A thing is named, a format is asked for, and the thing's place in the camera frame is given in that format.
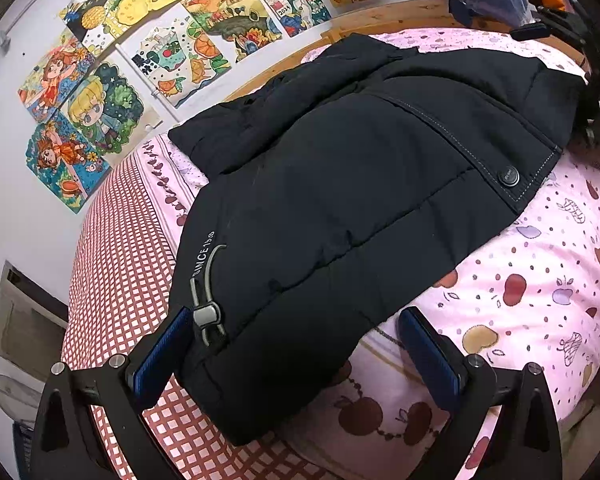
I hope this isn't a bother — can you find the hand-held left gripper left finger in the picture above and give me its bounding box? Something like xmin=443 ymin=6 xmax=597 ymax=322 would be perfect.
xmin=30 ymin=305 xmax=195 ymax=480

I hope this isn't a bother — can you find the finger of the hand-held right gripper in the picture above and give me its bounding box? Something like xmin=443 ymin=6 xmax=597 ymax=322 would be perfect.
xmin=510 ymin=22 xmax=549 ymax=42
xmin=449 ymin=0 xmax=481 ymax=29

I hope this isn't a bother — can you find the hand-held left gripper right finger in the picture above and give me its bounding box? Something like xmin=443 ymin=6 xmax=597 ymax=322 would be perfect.
xmin=398 ymin=306 xmax=563 ymax=480

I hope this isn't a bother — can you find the black padded jacket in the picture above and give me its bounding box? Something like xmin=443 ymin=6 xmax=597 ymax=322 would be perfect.
xmin=167 ymin=34 xmax=588 ymax=448

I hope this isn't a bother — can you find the wooden bed headboard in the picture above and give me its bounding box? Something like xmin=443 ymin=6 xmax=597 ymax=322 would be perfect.
xmin=225 ymin=0 xmax=513 ymax=106

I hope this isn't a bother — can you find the grey standing fan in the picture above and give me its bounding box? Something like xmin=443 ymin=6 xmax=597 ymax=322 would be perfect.
xmin=0 ymin=374 xmax=42 ymax=427

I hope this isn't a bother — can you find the blue plastic crate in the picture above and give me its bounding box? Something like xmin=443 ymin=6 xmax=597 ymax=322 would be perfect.
xmin=12 ymin=422 xmax=37 ymax=480

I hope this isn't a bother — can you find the girl on blue drawing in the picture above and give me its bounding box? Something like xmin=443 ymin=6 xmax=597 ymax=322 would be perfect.
xmin=25 ymin=112 xmax=112 ymax=215

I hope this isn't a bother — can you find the orange fields landscape drawing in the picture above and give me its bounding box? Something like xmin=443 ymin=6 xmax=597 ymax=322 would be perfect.
xmin=180 ymin=0 xmax=276 ymax=63

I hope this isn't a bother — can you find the blond child drawing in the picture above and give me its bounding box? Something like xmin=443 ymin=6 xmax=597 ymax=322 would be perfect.
xmin=67 ymin=62 xmax=146 ymax=153

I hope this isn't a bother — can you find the fruit drink drawing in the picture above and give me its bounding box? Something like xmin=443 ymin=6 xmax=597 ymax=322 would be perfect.
xmin=130 ymin=15 xmax=231 ymax=108

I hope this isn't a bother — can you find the orange-haired girl drawing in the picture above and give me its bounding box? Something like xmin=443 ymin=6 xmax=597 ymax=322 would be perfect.
xmin=17 ymin=27 xmax=97 ymax=123

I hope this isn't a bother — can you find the pineapple drawing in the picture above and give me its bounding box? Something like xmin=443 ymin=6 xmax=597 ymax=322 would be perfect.
xmin=57 ymin=0 xmax=153 ymax=58

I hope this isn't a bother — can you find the wooden bed frame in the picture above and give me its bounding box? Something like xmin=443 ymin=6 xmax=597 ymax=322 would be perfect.
xmin=60 ymin=27 xmax=600 ymax=480

